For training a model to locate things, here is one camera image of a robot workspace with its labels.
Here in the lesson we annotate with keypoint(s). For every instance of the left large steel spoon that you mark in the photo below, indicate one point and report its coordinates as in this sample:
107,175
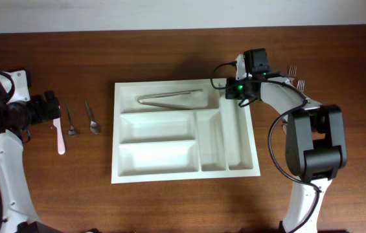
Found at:
284,125

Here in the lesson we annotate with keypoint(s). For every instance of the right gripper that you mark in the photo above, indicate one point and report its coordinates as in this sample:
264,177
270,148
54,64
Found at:
230,91

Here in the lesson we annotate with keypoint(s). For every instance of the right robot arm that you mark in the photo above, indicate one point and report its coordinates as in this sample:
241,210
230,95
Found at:
306,141

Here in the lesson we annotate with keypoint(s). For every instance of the small thin teaspoon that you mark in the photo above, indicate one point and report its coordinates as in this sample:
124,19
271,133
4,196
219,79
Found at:
72,130

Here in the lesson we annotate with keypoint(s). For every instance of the white cutlery tray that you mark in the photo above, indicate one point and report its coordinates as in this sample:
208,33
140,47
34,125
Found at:
161,144

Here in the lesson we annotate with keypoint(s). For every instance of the steel tongs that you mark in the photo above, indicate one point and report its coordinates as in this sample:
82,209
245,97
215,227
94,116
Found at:
182,100

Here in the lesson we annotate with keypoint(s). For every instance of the steel fork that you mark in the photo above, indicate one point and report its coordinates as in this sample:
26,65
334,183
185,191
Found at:
300,85

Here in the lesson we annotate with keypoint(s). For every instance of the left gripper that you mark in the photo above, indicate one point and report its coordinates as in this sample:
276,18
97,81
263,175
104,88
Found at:
45,112

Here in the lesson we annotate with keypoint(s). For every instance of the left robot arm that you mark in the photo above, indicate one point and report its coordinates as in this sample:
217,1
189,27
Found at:
18,111

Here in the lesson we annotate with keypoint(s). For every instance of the small steel teaspoon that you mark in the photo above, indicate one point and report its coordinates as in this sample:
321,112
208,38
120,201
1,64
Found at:
94,126

